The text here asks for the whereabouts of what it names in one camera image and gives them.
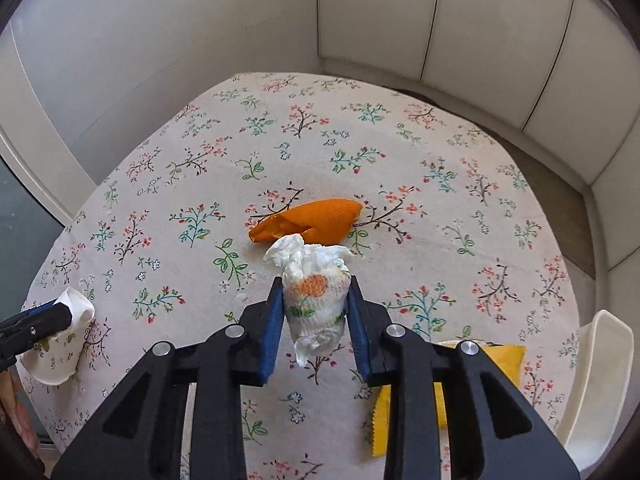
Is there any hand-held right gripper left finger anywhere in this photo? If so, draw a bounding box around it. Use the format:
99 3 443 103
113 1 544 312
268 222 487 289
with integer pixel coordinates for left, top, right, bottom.
50 276 286 480

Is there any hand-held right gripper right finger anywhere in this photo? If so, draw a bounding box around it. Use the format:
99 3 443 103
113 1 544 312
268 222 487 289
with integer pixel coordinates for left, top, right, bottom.
346 276 581 480

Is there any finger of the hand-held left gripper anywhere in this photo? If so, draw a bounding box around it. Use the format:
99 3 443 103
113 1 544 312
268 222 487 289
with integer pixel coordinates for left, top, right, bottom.
0 297 73 357

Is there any white printed paper cup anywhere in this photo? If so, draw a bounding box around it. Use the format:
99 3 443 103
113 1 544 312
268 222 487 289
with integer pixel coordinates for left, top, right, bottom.
17 288 96 386

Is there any printed tissue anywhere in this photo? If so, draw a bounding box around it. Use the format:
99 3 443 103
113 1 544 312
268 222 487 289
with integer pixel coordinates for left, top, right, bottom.
263 234 353 367

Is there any person's left hand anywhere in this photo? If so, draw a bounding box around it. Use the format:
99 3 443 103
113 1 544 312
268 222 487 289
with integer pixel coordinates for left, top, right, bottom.
0 367 43 461

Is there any orange peel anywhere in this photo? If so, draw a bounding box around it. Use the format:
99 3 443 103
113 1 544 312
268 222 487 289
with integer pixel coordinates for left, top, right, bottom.
248 199 363 245

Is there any yellow snack packet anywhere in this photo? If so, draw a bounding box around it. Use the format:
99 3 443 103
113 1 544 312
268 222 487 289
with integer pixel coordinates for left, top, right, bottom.
372 342 527 458

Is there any white plastic chair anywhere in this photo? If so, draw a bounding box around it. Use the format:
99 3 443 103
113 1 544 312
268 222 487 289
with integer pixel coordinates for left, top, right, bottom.
556 309 635 461

